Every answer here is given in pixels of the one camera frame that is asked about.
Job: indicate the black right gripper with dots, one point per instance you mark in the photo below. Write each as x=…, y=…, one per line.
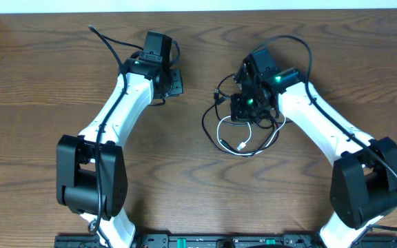
x=238, y=114

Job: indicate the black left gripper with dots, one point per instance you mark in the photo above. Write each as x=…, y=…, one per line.
x=176, y=84

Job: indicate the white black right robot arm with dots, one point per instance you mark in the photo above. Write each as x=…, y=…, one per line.
x=364, y=170

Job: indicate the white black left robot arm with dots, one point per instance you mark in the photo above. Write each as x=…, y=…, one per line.
x=91, y=175

